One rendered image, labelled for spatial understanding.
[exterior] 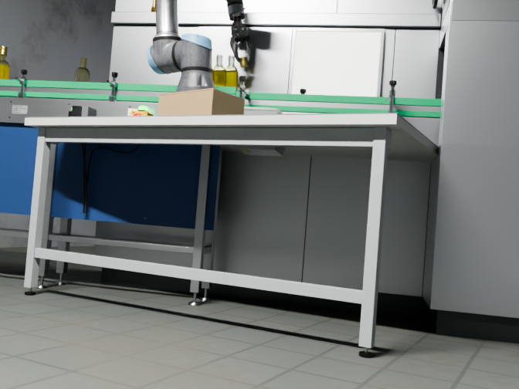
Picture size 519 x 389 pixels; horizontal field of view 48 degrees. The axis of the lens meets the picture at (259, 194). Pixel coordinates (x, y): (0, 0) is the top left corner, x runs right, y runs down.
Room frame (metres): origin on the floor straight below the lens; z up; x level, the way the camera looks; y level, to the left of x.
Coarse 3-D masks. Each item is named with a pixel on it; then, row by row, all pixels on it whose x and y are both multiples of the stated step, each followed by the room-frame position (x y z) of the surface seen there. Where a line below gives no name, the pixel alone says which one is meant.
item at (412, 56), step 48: (144, 0) 2.92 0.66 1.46; (192, 0) 2.87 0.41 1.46; (288, 0) 2.77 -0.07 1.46; (336, 0) 2.73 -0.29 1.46; (384, 0) 2.68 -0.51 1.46; (144, 48) 2.91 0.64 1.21; (384, 48) 2.68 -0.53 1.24; (432, 48) 2.64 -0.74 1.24; (384, 96) 2.68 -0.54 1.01; (432, 96) 2.63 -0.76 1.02
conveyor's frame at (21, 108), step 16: (0, 96) 2.73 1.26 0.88; (0, 112) 2.73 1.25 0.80; (16, 112) 2.71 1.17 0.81; (32, 112) 2.69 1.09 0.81; (48, 112) 2.68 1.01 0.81; (64, 112) 2.66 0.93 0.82; (112, 112) 2.61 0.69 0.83; (128, 112) 2.60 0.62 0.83; (288, 112) 2.55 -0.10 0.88; (416, 128) 2.44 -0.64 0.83; (432, 128) 2.43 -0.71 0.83
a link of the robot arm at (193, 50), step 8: (184, 40) 2.14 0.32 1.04; (192, 40) 2.12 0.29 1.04; (200, 40) 2.12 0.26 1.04; (208, 40) 2.14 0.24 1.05; (176, 48) 2.16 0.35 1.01; (184, 48) 2.13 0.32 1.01; (192, 48) 2.12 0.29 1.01; (200, 48) 2.12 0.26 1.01; (208, 48) 2.14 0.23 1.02; (176, 56) 2.16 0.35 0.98; (184, 56) 2.14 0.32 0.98; (192, 56) 2.12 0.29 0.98; (200, 56) 2.12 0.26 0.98; (208, 56) 2.14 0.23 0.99; (176, 64) 2.18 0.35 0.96; (184, 64) 2.14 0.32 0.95; (192, 64) 2.12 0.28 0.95; (200, 64) 2.12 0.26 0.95; (208, 64) 2.14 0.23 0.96
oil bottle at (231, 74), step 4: (228, 68) 2.65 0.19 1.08; (232, 68) 2.64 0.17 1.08; (236, 68) 2.67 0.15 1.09; (224, 72) 2.66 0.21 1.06; (228, 72) 2.65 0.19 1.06; (232, 72) 2.64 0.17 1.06; (236, 72) 2.66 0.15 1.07; (224, 76) 2.65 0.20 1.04; (228, 76) 2.65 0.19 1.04; (232, 76) 2.64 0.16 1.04; (236, 76) 2.66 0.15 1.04; (224, 80) 2.65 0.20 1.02; (228, 80) 2.65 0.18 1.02; (232, 80) 2.64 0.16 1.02; (236, 80) 2.66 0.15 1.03; (224, 84) 2.65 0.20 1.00; (228, 84) 2.64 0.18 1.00; (232, 84) 2.64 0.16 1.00; (236, 84) 2.66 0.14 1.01; (236, 88) 2.66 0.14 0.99
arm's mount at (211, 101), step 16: (160, 96) 2.14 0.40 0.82; (176, 96) 2.10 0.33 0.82; (192, 96) 2.07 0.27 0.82; (208, 96) 2.04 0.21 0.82; (224, 96) 2.10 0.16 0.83; (160, 112) 2.14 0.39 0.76; (176, 112) 2.10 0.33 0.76; (192, 112) 2.07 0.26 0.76; (208, 112) 2.04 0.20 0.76; (224, 112) 2.11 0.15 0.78; (240, 112) 2.22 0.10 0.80
